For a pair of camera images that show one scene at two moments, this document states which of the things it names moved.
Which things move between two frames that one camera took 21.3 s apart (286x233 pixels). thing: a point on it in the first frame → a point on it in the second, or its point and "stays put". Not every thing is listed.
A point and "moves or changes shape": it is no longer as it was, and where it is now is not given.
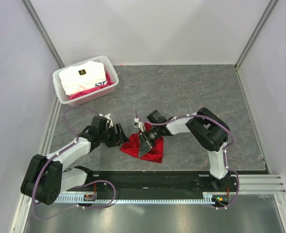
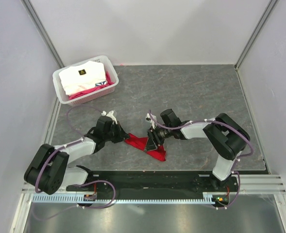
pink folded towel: x=109 y=82 stays put
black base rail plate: x=155 y=182 stays put
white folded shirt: x=75 y=78 stays put
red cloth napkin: x=132 y=147 moves or changes shape
